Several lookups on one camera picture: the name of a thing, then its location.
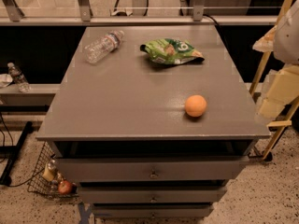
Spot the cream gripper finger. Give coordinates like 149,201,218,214
257,64,299,119
252,25,277,52

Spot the orange fruit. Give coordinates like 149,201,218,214
184,95,207,118

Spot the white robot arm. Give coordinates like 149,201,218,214
252,0,299,119

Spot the green rice chip bag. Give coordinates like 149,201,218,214
140,38,205,65

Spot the top grey drawer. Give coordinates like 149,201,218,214
57,157,249,182

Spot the grey drawer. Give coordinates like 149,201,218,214
78,186,227,203
57,157,249,182
92,205,213,219

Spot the grey drawer cabinet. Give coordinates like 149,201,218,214
38,25,269,207

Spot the clear plastic water bottle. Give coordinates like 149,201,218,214
83,31,124,64

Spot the bottom grey drawer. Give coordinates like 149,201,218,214
92,205,213,219

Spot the middle grey drawer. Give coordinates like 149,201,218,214
78,186,227,203

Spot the red apple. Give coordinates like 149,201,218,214
58,180,73,195

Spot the small yellow bottle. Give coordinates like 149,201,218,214
42,161,56,182

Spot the upright water bottle on ledge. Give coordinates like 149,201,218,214
7,63,30,92

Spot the crumpled white paper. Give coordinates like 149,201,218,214
0,74,13,88

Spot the black metal stand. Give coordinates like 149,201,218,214
0,121,33,187

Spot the yellow wooden ladder frame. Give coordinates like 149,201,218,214
249,0,299,161

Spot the black cable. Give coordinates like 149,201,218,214
203,13,232,49

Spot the black wire basket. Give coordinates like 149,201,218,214
27,143,78,199

